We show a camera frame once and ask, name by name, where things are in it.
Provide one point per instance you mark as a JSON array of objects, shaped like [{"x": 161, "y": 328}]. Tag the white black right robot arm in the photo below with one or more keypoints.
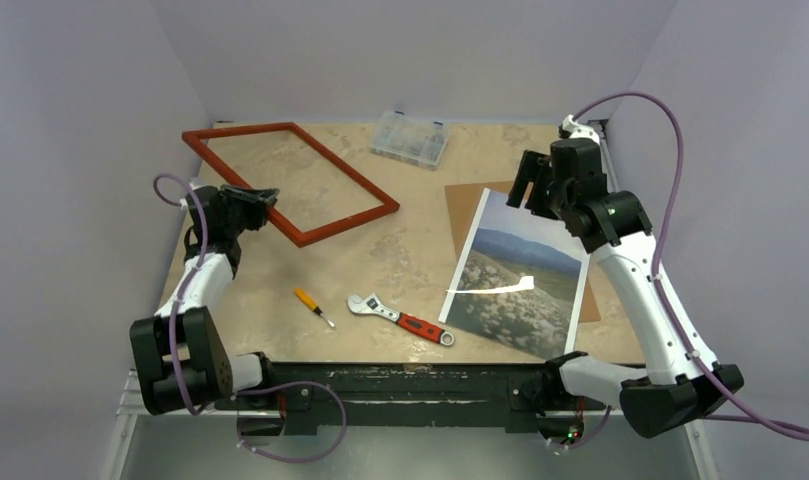
[{"x": 682, "y": 377}]

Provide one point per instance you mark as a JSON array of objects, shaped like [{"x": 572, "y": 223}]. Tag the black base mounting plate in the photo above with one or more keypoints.
[{"x": 433, "y": 380}]

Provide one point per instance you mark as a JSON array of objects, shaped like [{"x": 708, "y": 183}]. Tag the red handled adjustable wrench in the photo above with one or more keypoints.
[{"x": 371, "y": 305}]

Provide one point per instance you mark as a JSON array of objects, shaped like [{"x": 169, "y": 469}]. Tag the landscape photo with flowers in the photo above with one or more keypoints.
[{"x": 519, "y": 280}]

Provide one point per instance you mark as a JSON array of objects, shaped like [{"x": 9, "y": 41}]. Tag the aluminium front rail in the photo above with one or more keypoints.
[{"x": 404, "y": 408}]

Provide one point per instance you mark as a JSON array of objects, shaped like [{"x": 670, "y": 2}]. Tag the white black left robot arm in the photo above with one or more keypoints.
[{"x": 180, "y": 359}]

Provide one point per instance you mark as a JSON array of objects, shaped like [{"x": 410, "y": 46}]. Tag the aluminium rail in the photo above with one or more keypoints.
[
  {"x": 599, "y": 126},
  {"x": 404, "y": 408}
]

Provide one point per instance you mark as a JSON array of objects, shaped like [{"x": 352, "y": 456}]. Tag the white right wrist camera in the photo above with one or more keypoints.
[{"x": 571, "y": 128}]

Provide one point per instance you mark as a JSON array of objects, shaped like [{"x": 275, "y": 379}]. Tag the clear plastic organizer box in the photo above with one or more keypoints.
[{"x": 410, "y": 140}]

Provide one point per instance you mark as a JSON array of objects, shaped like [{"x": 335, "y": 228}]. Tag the red wooden photo frame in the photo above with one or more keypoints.
[{"x": 323, "y": 195}]

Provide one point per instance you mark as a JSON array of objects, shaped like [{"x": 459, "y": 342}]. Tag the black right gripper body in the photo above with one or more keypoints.
[{"x": 536, "y": 180}]

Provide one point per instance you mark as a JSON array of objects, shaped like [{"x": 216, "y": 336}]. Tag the brown fibreboard backing board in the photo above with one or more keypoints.
[{"x": 462, "y": 202}]

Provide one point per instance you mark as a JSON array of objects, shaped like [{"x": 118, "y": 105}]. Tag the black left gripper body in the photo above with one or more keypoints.
[{"x": 242, "y": 215}]

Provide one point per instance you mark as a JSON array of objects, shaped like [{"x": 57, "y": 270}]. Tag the yellow handled screwdriver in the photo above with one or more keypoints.
[{"x": 312, "y": 305}]

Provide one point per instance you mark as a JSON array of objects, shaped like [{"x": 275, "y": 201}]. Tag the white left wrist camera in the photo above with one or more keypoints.
[{"x": 191, "y": 186}]

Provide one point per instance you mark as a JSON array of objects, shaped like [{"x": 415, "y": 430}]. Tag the aluminium right side rail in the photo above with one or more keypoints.
[{"x": 599, "y": 126}]

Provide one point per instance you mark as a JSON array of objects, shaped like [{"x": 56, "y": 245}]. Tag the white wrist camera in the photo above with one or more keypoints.
[
  {"x": 191, "y": 186},
  {"x": 571, "y": 128}
]

